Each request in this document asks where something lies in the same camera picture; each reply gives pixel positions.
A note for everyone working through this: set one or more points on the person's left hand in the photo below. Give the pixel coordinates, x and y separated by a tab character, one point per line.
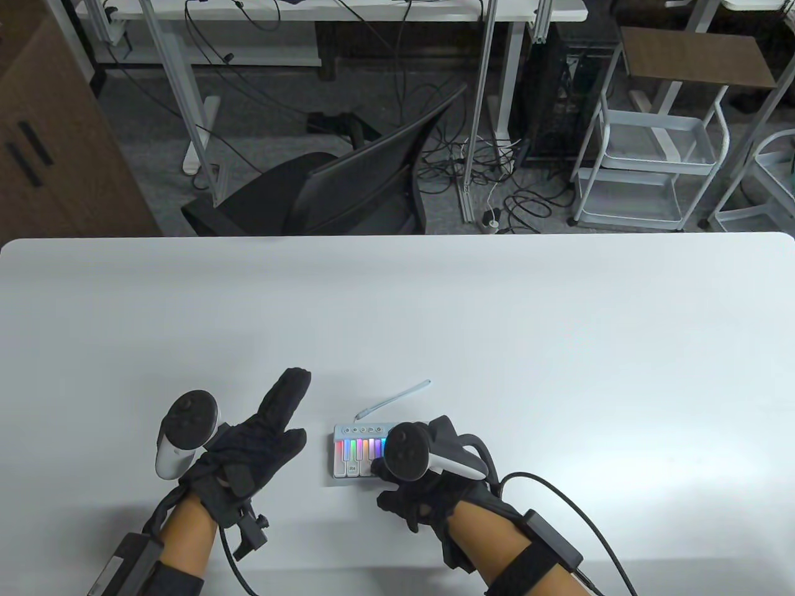
239	456

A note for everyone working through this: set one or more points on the person's right hand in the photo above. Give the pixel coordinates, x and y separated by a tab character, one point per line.
435	500

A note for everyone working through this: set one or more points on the person's left thumb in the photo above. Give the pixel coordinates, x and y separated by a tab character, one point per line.
293	442

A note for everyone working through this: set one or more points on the person's right thumb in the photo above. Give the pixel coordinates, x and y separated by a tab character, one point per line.
399	504

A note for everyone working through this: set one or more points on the person's left forearm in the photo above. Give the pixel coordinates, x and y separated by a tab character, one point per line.
186	534

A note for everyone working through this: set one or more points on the black box on right forearm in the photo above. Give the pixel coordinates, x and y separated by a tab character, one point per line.
553	537

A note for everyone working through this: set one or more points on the person's right forearm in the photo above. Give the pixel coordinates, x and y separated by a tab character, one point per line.
497	540

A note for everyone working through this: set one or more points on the black box on left forearm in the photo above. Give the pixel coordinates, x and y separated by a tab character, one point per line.
124	565

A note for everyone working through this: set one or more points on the white and black right controller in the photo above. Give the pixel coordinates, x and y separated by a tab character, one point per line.
407	450

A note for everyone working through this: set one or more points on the white and black controller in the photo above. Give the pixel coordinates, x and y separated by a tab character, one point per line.
407	450
183	434

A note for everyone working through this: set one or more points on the mini rainbow key piano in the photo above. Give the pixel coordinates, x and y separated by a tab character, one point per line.
354	456

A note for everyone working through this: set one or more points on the white and black left controller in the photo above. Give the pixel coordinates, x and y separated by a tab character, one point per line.
183	434

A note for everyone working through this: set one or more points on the black office chair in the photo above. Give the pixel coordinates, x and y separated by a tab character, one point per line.
348	180

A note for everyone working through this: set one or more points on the brown wooden cabinet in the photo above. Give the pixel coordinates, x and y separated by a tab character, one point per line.
56	149

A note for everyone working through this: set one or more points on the white desk with metal legs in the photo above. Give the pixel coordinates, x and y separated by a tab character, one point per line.
310	9

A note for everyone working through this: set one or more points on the black computer tower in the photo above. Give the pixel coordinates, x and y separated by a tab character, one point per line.
568	93

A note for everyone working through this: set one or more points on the white cart with wooden top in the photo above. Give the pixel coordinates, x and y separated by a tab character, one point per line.
658	130

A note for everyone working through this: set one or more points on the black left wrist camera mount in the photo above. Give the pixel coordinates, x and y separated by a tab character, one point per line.
248	528

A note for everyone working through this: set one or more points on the aluminium frame post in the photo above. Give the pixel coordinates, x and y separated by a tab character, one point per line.
180	93
477	105

